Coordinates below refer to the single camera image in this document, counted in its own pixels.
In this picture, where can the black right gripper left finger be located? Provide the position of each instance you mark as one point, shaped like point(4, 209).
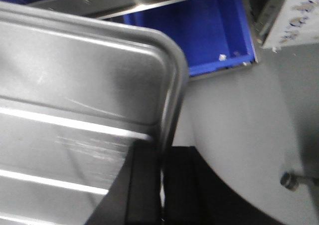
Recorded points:
point(134, 196)

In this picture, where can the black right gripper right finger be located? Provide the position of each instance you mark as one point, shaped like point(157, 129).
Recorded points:
point(195, 195)

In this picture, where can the small silver ribbed tray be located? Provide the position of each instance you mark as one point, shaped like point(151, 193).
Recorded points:
point(75, 94)

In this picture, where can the blue bin below rack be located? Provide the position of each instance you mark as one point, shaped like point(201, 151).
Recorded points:
point(213, 34)

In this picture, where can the white labelled panel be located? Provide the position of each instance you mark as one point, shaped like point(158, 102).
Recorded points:
point(296, 24)

